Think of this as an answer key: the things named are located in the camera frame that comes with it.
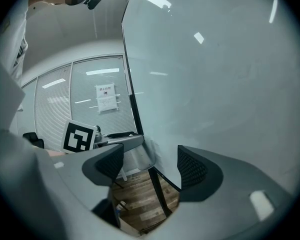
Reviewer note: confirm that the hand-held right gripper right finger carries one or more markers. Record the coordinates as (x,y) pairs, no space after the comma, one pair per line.
(202,174)

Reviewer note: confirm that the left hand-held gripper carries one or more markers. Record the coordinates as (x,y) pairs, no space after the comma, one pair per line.
(77,137)

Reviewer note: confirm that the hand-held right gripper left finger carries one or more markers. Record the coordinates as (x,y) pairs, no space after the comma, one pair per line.
(102,169)

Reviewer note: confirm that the person's left forearm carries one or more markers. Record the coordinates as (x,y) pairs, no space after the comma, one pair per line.
(56,153)

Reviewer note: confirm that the large white projection board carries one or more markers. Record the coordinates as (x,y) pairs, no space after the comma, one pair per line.
(215,84)

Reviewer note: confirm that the small white blue bottle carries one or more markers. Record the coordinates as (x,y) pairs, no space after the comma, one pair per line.
(121,206)

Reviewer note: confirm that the white paper notice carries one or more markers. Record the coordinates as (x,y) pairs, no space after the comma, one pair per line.
(107,99)

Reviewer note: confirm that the black office chair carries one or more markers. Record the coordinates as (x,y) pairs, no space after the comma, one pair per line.
(33,139)

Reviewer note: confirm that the person's white shirt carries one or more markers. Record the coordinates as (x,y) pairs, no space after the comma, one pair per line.
(12,39)

